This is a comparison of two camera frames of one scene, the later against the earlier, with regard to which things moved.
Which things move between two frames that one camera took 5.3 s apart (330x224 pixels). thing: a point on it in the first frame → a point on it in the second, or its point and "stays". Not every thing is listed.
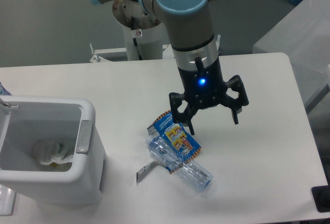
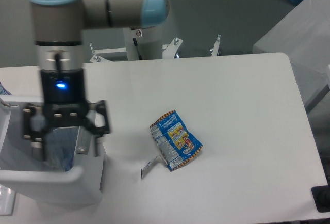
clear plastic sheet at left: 7,197 stays
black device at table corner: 321,194 stays
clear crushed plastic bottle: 192,174 → 61,147
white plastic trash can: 52,150 stays
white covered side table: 303,35 stays
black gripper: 204,87 → 64,105
